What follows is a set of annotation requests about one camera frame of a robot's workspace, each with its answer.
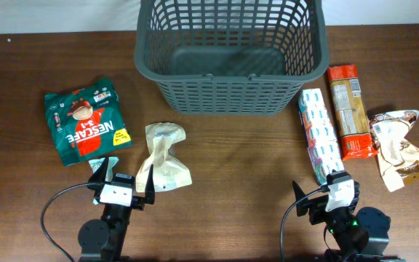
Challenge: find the green Nescafe coffee bag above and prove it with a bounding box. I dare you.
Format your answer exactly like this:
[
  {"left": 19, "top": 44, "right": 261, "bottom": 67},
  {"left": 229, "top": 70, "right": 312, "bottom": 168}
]
[{"left": 44, "top": 77, "right": 132, "bottom": 167}]

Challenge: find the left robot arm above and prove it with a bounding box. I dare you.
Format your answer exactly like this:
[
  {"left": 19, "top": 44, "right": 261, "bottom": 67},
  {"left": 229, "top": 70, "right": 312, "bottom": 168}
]
[{"left": 78, "top": 157, "right": 155, "bottom": 262}]

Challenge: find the orange biscuit package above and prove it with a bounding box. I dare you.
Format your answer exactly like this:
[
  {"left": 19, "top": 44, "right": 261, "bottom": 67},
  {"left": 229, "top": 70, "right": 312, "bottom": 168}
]
[{"left": 327, "top": 64, "right": 378, "bottom": 161}]

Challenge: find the right black cable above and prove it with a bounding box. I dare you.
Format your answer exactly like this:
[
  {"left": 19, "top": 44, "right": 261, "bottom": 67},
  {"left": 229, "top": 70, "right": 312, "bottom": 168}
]
[{"left": 279, "top": 186, "right": 329, "bottom": 262}]

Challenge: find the beige brown bag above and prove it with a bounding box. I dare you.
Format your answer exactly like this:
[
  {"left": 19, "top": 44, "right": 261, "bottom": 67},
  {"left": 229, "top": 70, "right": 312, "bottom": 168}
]
[{"left": 369, "top": 110, "right": 419, "bottom": 192}]

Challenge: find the black cable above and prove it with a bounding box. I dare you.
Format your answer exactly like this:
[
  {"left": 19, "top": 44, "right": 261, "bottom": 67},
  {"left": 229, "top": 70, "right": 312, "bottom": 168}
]
[
  {"left": 279, "top": 186, "right": 329, "bottom": 262},
  {"left": 39, "top": 182, "right": 103, "bottom": 262}
]

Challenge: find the beige paper pouch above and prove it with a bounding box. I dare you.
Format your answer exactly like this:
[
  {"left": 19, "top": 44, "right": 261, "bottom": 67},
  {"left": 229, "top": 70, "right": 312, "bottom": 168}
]
[{"left": 135, "top": 122, "right": 192, "bottom": 193}]

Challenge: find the small teal snack packet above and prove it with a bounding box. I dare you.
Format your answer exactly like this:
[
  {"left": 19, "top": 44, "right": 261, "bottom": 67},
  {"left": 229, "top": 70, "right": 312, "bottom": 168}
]
[{"left": 88, "top": 156, "right": 119, "bottom": 208}]

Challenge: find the grey plastic basket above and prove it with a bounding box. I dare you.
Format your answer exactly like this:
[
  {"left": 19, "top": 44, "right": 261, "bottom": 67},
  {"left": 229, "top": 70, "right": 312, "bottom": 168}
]
[{"left": 134, "top": 0, "right": 330, "bottom": 116}]

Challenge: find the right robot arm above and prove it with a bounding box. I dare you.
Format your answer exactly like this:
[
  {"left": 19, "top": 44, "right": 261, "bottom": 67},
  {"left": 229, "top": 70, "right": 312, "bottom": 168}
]
[{"left": 292, "top": 182, "right": 402, "bottom": 262}]

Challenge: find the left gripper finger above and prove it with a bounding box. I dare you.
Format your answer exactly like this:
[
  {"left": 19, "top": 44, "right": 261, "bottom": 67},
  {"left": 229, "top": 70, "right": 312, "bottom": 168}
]
[
  {"left": 87, "top": 157, "right": 109, "bottom": 191},
  {"left": 144, "top": 164, "right": 155, "bottom": 205}
]

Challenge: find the white tissue multipack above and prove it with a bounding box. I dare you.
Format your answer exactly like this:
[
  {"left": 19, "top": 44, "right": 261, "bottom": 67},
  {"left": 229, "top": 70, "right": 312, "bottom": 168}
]
[{"left": 298, "top": 88, "right": 344, "bottom": 186}]

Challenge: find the left black cable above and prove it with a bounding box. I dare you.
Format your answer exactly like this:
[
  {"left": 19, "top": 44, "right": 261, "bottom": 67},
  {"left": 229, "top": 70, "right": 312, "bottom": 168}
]
[{"left": 39, "top": 182, "right": 103, "bottom": 262}]

